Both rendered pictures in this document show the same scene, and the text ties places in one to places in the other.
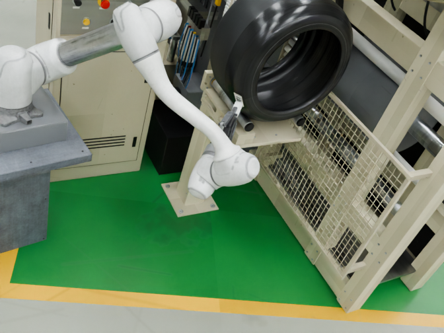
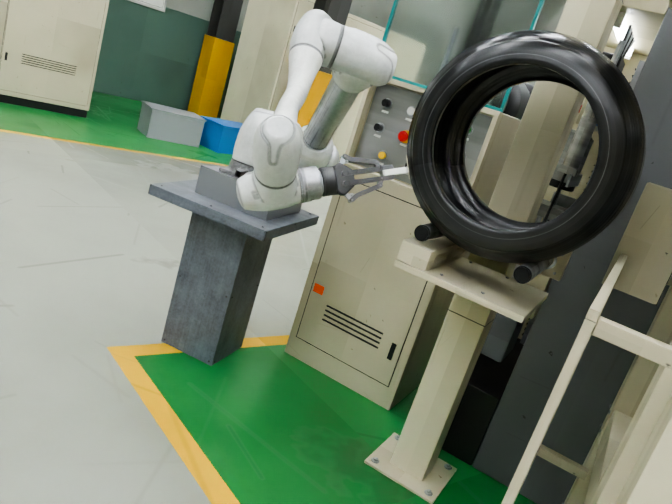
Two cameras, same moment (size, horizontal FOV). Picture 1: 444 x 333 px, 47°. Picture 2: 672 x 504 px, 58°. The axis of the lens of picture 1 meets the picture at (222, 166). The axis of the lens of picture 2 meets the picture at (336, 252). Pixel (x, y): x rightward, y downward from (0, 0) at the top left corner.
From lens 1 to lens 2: 1.91 m
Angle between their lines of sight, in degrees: 60
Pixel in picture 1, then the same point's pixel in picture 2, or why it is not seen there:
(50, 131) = not seen: hidden behind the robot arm
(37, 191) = (221, 278)
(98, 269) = (208, 410)
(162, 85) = (293, 76)
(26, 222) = (199, 318)
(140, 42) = (299, 32)
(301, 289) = not seen: outside the picture
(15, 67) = (255, 117)
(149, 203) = (352, 430)
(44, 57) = not seen: hidden behind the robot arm
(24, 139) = (226, 192)
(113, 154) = (361, 356)
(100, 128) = (356, 303)
